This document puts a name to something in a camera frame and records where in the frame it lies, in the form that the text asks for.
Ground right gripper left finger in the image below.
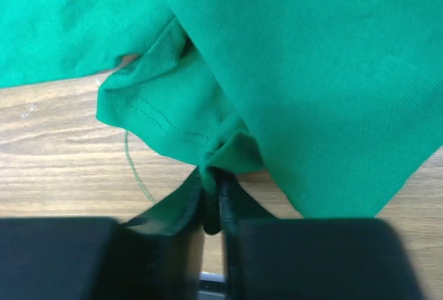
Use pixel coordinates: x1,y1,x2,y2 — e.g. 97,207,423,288
0,169,203,300

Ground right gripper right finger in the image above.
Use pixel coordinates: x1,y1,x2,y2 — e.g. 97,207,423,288
217,173,424,300

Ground green t shirt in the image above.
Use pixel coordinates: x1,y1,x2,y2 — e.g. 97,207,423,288
1,0,442,234

